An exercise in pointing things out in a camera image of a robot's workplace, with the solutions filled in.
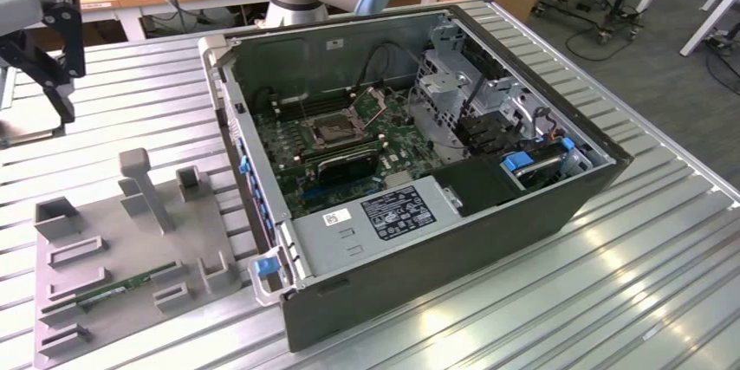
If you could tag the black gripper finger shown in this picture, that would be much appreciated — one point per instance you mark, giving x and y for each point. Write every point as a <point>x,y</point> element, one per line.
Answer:
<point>22,53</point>
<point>72,40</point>

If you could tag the silver square CPU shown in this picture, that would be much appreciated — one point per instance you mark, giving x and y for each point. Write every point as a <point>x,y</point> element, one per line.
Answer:
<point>28,132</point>

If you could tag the black RAM slot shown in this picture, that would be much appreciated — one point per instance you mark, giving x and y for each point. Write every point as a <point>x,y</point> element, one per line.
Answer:
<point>317,109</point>
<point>314,100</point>

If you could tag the CPU socket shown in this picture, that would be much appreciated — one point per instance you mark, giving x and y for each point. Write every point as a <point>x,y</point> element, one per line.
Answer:
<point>334,131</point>

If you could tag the blue rear latch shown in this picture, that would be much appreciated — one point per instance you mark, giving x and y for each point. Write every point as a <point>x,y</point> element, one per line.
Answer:
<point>242,165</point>

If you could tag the grey parts rack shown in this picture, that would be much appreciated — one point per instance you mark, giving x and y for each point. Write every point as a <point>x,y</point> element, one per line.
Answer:
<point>173,231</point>

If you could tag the black glossy card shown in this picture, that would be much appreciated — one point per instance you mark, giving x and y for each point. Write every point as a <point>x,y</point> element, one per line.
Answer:
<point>346,168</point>

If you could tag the thin metal locking lever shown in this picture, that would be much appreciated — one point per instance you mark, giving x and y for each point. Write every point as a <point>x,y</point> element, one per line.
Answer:
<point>384,106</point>

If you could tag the green RAM stick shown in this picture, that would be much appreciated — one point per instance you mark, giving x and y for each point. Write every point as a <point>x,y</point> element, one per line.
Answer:
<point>114,287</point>

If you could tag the green motherboard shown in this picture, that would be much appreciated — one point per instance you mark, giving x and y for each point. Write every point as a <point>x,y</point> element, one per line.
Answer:
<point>398,127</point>

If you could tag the silver drive cage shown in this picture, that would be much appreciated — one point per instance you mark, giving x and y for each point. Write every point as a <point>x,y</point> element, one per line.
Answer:
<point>438,84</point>

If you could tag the silver chipset heatsink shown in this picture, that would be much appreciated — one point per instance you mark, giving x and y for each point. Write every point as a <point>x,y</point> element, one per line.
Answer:
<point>398,179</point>

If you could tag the grey power supply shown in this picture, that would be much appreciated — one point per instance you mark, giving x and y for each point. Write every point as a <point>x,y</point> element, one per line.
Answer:
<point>334,253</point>

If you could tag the metal disk bay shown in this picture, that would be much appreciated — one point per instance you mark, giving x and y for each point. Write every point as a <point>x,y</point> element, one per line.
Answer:
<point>520,103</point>

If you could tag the hard disk in blue carrier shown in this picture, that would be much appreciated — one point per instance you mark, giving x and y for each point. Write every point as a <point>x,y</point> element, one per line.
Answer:
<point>516,161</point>

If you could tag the black open PC case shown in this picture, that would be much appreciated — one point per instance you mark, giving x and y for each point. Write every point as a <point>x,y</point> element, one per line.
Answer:
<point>462,266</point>

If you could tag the small blue bay clip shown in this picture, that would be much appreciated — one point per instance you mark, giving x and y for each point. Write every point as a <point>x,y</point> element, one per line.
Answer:
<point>565,143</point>

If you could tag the white table frame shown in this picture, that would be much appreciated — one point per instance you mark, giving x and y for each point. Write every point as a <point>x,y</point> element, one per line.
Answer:
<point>705,19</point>

